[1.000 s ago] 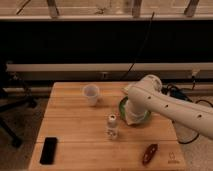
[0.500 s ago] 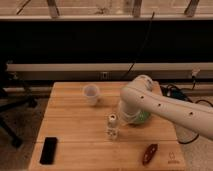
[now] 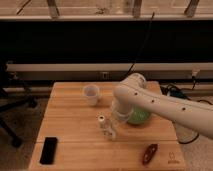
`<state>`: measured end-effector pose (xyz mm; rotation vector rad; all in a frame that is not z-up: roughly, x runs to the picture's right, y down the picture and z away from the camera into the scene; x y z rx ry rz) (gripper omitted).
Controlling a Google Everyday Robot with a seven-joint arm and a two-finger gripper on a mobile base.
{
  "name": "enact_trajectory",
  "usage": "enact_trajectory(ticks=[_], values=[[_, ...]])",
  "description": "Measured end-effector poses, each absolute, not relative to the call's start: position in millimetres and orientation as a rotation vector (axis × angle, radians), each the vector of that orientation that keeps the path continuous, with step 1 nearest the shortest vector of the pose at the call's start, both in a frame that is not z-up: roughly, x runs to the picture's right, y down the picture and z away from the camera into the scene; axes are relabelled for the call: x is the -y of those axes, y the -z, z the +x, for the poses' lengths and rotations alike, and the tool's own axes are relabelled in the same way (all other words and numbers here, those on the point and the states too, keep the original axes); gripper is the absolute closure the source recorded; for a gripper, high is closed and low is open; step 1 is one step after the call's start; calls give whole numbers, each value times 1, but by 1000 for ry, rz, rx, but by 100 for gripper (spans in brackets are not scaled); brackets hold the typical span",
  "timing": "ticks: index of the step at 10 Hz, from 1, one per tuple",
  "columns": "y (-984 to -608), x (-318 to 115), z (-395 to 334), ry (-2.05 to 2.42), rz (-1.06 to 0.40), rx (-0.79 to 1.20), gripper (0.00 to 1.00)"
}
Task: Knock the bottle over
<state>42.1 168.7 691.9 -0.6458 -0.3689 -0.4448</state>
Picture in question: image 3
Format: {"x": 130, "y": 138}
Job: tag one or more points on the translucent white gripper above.
{"x": 115, "y": 123}

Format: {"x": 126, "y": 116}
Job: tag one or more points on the small clear glass bottle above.
{"x": 106, "y": 126}

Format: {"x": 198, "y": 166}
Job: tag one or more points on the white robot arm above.
{"x": 131, "y": 92}

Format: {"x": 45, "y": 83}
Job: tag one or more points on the green ceramic bowl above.
{"x": 139, "y": 116}

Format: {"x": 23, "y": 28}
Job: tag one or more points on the translucent white plastic cup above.
{"x": 92, "y": 94}

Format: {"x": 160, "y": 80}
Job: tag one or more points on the dark red chili pepper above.
{"x": 149, "y": 153}

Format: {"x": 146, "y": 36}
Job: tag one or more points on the white baseboard heater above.
{"x": 112, "y": 71}

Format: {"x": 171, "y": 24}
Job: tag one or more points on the black smartphone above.
{"x": 48, "y": 151}

